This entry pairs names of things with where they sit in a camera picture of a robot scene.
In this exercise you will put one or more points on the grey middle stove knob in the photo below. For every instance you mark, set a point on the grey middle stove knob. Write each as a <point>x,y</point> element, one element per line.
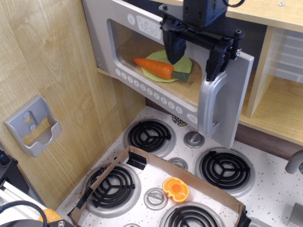
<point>179,162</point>

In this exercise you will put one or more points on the grey front stove knob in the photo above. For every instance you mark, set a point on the grey front stove knob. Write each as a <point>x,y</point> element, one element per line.
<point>155,199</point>

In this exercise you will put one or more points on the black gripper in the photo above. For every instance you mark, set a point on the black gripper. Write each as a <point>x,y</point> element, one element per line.
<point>201,22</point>

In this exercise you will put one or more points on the black device at left edge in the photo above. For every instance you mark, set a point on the black device at left edge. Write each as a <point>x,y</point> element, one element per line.
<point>9,172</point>

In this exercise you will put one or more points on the grey sink basin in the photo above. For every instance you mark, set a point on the grey sink basin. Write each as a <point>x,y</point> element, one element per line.
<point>296,217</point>

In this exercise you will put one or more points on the front left stove burner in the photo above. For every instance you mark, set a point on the front left stove burner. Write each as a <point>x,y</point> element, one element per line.
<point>116,194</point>

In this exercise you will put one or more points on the orange toy fruit half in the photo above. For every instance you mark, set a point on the orange toy fruit half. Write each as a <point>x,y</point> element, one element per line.
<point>176,189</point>

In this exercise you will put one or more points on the wooden toy kitchen shelf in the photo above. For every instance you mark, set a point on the wooden toy kitchen shelf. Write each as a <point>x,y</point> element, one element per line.
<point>271,105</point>

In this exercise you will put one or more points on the grey toy microwave door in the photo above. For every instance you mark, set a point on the grey toy microwave door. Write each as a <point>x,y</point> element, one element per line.
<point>121,30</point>

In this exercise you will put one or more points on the stove burner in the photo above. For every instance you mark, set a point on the stove burner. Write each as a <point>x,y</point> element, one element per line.
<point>153,136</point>
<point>226,169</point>
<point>116,194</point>
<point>190,214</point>

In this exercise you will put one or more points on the hanging toy strainer spoon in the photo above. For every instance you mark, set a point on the hanging toy strainer spoon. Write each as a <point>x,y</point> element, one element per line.
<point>179,122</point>

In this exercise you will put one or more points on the front right stove burner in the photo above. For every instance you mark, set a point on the front right stove burner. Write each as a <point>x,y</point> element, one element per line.
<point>190,214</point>

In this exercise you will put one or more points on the orange toy carrot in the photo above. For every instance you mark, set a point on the orange toy carrot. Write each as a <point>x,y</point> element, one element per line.
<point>161,69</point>

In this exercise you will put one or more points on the grey toy faucet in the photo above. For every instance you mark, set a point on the grey toy faucet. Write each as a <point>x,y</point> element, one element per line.
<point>295,163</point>

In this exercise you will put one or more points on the back right stove burner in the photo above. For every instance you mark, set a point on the back right stove burner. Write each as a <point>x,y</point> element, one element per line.
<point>226,169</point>

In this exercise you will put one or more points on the grey wall phone holder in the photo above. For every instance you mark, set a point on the grey wall phone holder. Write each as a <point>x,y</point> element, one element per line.
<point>27,119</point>

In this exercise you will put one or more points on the back left stove burner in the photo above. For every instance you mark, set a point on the back left stove burner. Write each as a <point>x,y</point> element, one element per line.
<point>153,136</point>

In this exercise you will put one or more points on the grey back stove knob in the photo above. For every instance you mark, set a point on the grey back stove knob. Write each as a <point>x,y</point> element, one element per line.
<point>194,139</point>

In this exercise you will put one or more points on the light green plate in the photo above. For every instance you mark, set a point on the light green plate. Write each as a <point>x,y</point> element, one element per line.
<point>183,65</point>

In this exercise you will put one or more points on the brown cardboard barrier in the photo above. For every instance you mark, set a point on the brown cardboard barrier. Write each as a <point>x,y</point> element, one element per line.
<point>152,171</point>

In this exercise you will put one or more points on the grey stove knob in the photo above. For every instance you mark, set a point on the grey stove knob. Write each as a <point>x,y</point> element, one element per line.
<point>194,139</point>
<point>155,199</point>
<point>179,162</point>

